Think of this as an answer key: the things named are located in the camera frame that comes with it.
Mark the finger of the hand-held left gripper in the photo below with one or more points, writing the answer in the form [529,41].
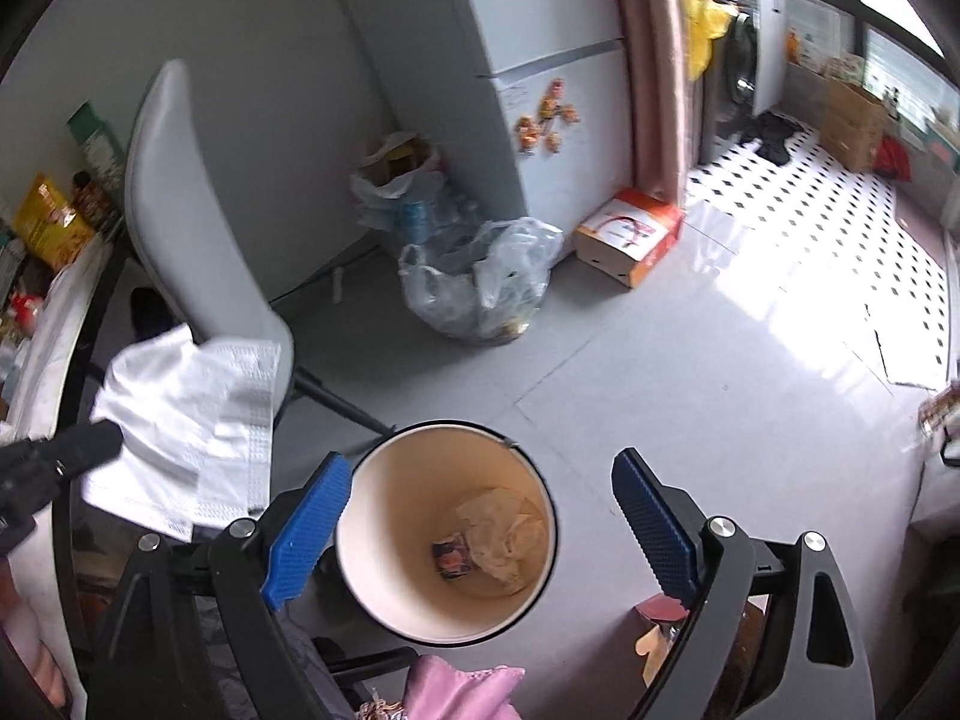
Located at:
[86,446]

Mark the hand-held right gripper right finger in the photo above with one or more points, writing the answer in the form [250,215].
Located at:
[656,525]

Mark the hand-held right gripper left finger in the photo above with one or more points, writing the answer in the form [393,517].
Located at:
[304,540]

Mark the white paper napkin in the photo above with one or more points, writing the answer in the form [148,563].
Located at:
[165,420]

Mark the round cream trash bin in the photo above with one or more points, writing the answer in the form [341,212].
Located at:
[442,510]

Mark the small printed wrapper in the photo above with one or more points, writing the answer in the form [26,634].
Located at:
[451,559]

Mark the paper wad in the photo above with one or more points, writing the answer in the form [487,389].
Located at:
[502,536]

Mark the person's left hand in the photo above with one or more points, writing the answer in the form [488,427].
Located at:
[37,652]

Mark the red and beige packet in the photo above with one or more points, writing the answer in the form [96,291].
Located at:
[660,615]

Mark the grey patterned pants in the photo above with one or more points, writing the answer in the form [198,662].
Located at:
[304,641]

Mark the red and white vase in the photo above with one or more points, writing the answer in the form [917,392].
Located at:
[26,311]

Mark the pink cloth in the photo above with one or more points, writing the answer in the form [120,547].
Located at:
[450,690]

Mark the yellow snack bag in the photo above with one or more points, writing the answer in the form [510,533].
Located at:
[52,221]

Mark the grey padded chair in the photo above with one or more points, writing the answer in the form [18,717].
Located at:
[195,225]

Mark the dark red snack packet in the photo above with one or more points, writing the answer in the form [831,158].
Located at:
[94,199]

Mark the orange and white box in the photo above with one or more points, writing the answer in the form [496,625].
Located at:
[630,232]

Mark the clear plastic bag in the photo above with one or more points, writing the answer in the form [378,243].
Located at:
[480,277]

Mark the tall green box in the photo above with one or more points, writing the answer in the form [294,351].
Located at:
[97,142]

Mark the plastic bag with cardboard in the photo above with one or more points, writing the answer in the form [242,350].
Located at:
[397,172]

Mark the black cloth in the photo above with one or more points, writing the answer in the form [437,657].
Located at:
[772,136]

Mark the gingerbread fridge magnets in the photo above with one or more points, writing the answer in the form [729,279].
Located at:
[551,116]

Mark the red bag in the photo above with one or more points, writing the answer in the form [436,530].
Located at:
[892,159]

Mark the large brown cardboard box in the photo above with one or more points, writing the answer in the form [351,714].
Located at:
[851,127]

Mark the dark washing machine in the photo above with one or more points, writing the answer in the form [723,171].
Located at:
[731,60]

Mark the white refrigerator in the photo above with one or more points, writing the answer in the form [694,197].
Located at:
[510,75]

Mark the yellow cloth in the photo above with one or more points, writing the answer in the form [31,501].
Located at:
[705,22]

